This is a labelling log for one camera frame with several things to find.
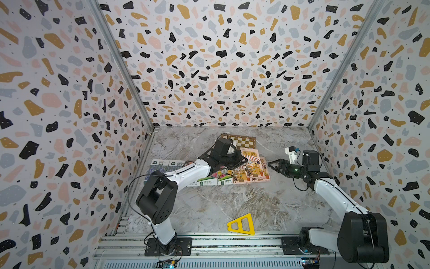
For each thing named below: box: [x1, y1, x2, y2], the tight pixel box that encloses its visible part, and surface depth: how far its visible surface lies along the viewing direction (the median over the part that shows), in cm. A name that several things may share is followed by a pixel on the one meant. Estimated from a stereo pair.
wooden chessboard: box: [221, 133, 257, 150], surface depth 115 cm
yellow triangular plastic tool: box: [226, 212, 256, 236], surface depth 81 cm
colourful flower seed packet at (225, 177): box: [217, 168, 233, 186], surface depth 99 cm
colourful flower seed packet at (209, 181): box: [187, 172, 218, 187], surface depth 96 cm
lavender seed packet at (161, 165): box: [144, 159, 170, 180], surface depth 105 cm
